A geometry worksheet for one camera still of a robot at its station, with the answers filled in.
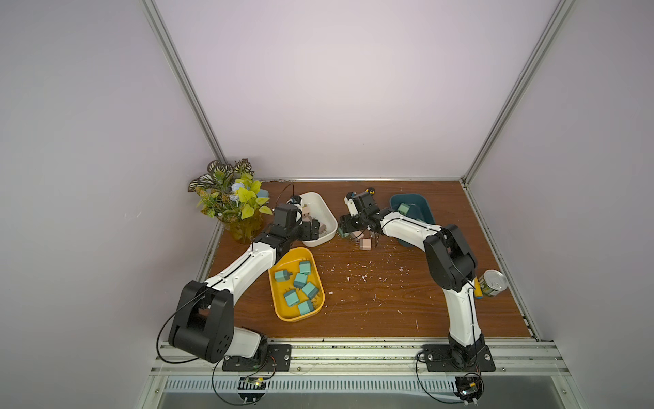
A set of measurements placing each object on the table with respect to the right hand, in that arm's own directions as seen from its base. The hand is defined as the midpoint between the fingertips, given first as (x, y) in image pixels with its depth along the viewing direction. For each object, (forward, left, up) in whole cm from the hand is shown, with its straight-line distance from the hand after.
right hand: (346, 216), depth 98 cm
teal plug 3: (-31, +18, -5) cm, 36 cm away
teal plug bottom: (-28, +12, -5) cm, 31 cm away
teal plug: (-20, +15, -5) cm, 26 cm away
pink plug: (-9, -8, -7) cm, 13 cm away
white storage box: (+6, +11, -5) cm, 13 cm away
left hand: (-8, +12, +8) cm, 17 cm away
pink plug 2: (-6, -4, -4) cm, 9 cm away
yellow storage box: (-17, +21, -7) cm, 28 cm away
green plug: (+8, -25, -5) cm, 27 cm away
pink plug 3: (+5, +18, -5) cm, 19 cm away
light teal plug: (-24, +23, -4) cm, 33 cm away
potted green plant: (-4, +40, +17) cm, 43 cm away
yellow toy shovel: (-27, -45, -6) cm, 53 cm away
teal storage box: (+10, -32, -8) cm, 34 cm away
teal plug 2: (-25, +16, -6) cm, 30 cm away
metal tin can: (-24, -49, -3) cm, 55 cm away
